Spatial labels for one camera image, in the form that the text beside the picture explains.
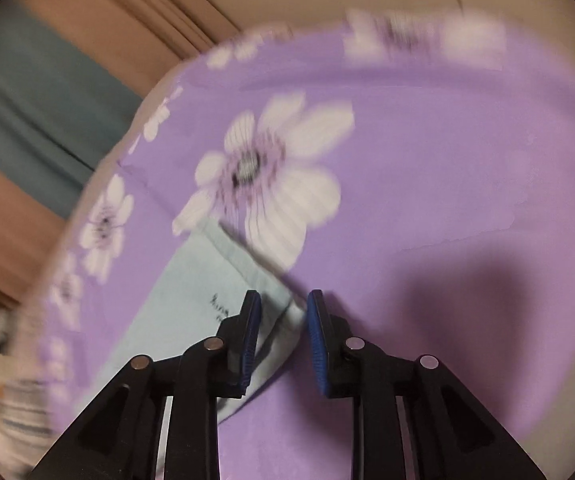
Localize purple floral bedsheet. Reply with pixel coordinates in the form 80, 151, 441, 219
32, 7, 575, 480

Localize beige curtain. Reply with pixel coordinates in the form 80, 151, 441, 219
5, 0, 251, 68
0, 142, 76, 308

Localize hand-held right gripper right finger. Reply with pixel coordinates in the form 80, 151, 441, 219
306, 289, 551, 480

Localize teal curtain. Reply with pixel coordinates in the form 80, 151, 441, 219
0, 10, 141, 221

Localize light blue pants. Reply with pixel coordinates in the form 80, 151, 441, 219
75, 217, 308, 426

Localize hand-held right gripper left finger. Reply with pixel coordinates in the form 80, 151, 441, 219
28, 290, 262, 480

